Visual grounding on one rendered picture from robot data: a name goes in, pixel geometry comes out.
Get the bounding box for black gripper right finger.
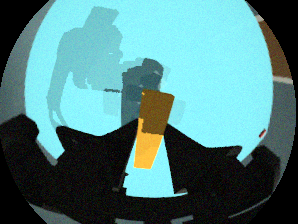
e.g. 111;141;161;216
164;123;242;194

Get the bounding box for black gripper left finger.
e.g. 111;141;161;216
56;119;140;192

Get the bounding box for yellow rectangular bar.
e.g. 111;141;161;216
133;88;176;169

